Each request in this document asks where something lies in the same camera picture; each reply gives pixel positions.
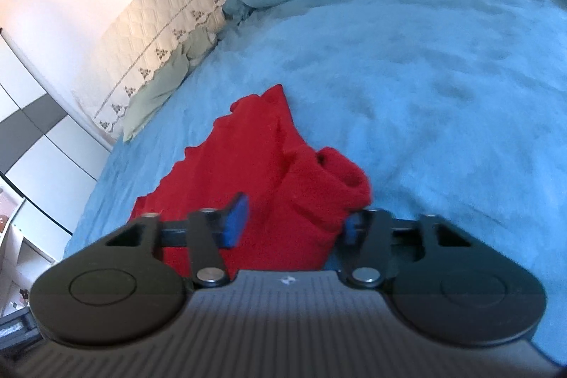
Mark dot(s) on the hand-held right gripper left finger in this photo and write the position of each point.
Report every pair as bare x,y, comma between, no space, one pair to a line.
234,223

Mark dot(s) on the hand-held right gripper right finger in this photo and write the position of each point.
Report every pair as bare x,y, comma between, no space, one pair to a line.
352,229

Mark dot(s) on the red knit sweater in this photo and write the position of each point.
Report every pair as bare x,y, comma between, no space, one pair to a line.
274,165

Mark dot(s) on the bed with blue sheet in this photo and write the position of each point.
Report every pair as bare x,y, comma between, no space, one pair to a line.
421,94

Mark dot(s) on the green pillow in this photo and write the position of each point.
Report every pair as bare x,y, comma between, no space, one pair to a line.
164,85

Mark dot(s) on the white wardrobe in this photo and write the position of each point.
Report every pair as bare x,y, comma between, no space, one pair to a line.
40,130

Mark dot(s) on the cream quilted headboard cover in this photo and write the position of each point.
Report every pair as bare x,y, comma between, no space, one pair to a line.
177,6

